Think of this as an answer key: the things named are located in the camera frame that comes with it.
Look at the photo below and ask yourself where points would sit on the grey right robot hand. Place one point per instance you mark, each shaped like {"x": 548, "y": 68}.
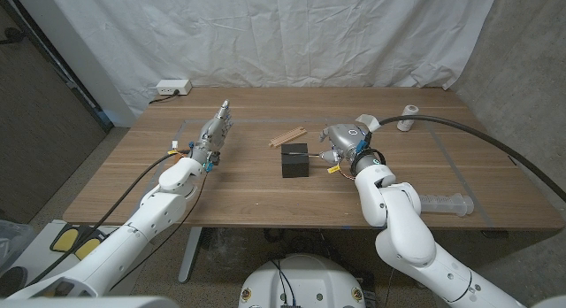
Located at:
{"x": 347, "y": 140}

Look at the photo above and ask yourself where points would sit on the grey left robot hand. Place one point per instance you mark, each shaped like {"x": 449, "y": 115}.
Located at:
{"x": 214, "y": 132}

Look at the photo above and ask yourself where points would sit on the thin black pen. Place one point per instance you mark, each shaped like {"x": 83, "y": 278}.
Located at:
{"x": 298, "y": 155}

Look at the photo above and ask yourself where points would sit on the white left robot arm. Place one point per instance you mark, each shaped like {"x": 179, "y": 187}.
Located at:
{"x": 146, "y": 215}

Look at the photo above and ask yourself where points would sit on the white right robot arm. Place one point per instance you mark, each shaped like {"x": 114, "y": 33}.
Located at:
{"x": 407, "y": 237}

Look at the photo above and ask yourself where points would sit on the clear plastic syringe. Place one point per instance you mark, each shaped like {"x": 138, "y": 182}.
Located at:
{"x": 446, "y": 204}

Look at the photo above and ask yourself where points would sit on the black cube box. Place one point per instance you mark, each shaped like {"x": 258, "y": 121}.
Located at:
{"x": 295, "y": 164}

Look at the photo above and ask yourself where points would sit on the tan ridged wooden strip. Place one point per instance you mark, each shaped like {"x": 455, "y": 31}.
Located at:
{"x": 288, "y": 136}

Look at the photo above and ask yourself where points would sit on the white power strip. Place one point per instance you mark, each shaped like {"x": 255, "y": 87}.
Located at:
{"x": 173, "y": 87}

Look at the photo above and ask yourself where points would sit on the white bandage roll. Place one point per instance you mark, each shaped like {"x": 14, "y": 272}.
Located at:
{"x": 407, "y": 117}

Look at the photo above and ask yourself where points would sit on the white wrinkled backdrop cloth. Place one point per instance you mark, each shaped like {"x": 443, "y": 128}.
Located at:
{"x": 274, "y": 38}

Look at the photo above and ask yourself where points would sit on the grey metal table leg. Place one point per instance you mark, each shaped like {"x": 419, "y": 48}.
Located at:
{"x": 190, "y": 255}

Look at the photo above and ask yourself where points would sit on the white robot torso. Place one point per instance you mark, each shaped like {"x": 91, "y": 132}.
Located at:
{"x": 300, "y": 286}

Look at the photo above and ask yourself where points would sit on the yellow foot pedal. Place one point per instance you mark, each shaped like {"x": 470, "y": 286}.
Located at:
{"x": 66, "y": 239}
{"x": 87, "y": 248}

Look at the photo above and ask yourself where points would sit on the white pedal platform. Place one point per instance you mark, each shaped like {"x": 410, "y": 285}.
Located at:
{"x": 31, "y": 255}

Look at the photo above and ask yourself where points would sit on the clear plastic bag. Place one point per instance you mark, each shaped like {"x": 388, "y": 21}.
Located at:
{"x": 13, "y": 246}

